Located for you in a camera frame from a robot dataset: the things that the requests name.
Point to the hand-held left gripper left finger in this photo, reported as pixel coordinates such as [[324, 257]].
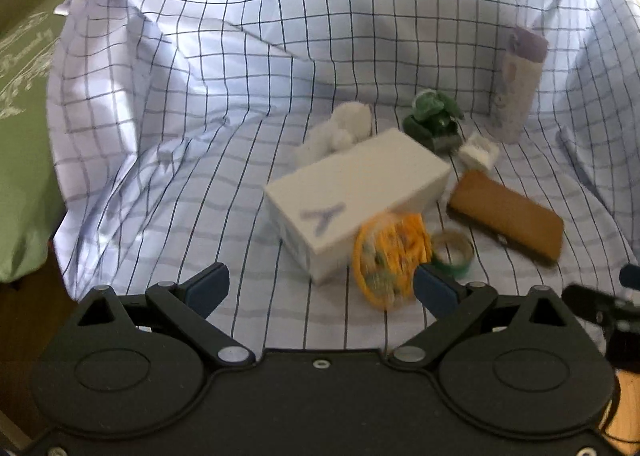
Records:
[[209, 286]]

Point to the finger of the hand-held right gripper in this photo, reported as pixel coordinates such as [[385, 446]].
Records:
[[590, 298], [631, 277]]

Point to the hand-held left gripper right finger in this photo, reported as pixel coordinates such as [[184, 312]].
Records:
[[434, 288]]

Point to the orange fabric pouch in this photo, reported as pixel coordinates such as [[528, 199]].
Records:
[[390, 246]]

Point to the small white soft cube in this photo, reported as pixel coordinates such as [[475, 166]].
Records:
[[477, 153]]

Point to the green plush toy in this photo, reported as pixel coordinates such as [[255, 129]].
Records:
[[430, 111]]

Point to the white fluffy plush toy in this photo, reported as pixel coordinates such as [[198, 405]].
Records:
[[340, 128]]

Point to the green tape roll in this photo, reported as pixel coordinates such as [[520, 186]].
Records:
[[452, 270]]

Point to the brown leather case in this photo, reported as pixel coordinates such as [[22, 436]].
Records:
[[505, 216]]

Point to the white cardboard box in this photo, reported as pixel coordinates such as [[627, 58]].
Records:
[[350, 186]]

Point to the blue checked bed sheet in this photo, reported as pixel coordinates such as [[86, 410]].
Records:
[[200, 85]]

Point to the purple capped bottle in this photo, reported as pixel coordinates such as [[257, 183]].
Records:
[[515, 85]]

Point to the green printed pillow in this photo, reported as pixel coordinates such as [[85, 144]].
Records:
[[25, 160]]

